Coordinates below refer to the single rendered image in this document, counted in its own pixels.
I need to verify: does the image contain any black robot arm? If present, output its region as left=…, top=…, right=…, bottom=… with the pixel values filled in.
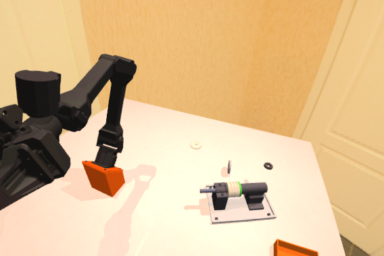
left=0, top=53, right=137, bottom=168

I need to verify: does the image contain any small black ring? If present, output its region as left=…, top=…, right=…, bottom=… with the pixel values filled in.
left=264, top=162, right=273, bottom=170

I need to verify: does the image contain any grey metal shaft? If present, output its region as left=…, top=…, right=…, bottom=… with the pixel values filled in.
left=200, top=188, right=216, bottom=193

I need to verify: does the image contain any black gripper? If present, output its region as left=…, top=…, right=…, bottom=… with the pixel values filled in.
left=0, top=124, right=71, bottom=211

